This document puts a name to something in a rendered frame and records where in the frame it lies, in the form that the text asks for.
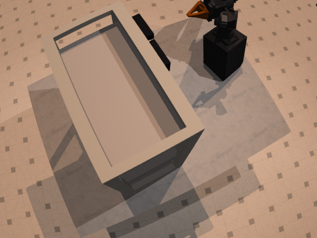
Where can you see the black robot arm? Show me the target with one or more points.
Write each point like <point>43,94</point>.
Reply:
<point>225,18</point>

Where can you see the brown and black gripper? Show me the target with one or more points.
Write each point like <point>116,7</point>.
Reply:
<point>205,10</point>

